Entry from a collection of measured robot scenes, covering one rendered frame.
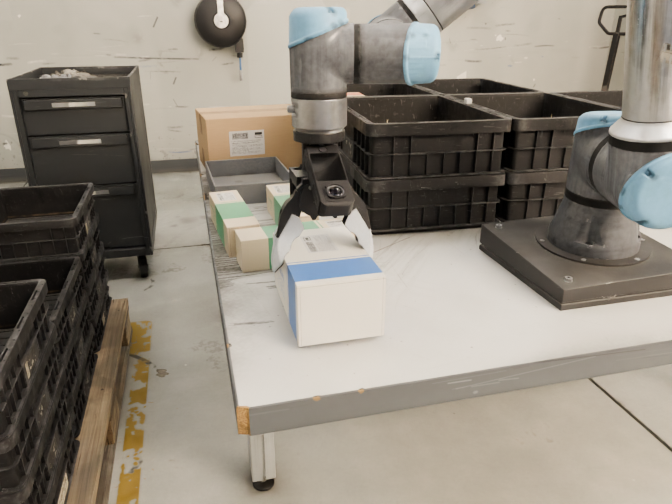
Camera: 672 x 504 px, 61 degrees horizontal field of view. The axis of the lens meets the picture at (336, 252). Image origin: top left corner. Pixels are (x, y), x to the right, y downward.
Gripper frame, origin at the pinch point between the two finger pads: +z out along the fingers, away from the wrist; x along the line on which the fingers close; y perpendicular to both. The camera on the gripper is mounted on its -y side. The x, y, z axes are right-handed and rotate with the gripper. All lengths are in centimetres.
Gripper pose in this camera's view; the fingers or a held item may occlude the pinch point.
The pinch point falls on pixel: (324, 269)
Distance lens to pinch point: 83.3
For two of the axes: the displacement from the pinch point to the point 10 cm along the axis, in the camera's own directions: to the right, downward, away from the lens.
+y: -2.5, -3.6, 9.0
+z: 0.0, 9.3, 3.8
